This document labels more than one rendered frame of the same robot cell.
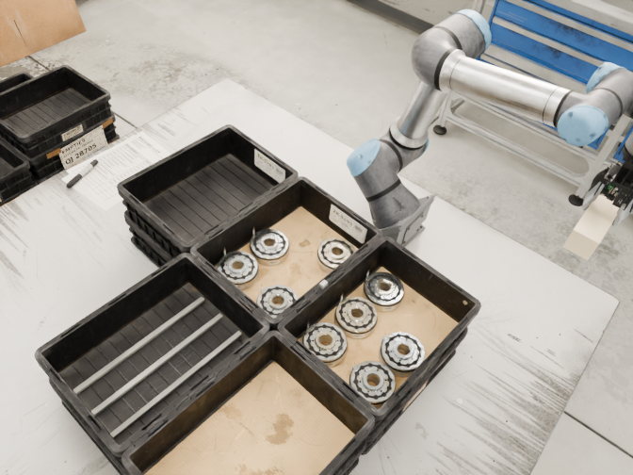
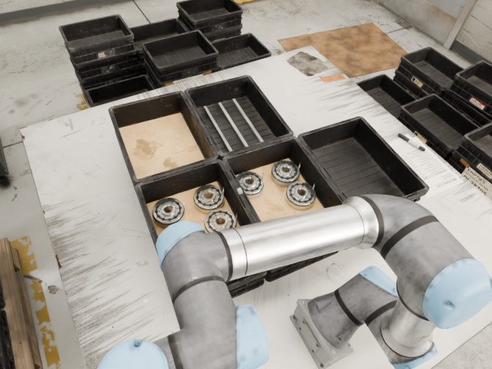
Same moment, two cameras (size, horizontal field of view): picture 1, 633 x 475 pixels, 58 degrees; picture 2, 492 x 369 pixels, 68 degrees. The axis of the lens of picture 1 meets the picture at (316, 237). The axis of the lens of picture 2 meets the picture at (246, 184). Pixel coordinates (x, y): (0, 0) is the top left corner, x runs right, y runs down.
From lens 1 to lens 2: 1.29 m
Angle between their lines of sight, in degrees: 65
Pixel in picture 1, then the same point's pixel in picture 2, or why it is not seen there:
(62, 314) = (297, 121)
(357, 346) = (200, 220)
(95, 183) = (402, 148)
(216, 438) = (182, 139)
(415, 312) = not seen: hidden behind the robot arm
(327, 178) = not seen: hidden behind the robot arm
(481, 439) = (113, 299)
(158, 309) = (270, 135)
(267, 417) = (181, 161)
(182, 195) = (364, 165)
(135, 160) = (427, 171)
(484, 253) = not seen: outside the picture
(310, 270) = (273, 216)
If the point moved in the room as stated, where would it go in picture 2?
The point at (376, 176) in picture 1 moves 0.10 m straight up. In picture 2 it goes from (351, 283) to (362, 268)
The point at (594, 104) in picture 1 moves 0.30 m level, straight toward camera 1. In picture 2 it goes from (184, 244) to (100, 118)
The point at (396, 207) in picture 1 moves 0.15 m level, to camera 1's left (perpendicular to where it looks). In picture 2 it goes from (321, 306) to (338, 263)
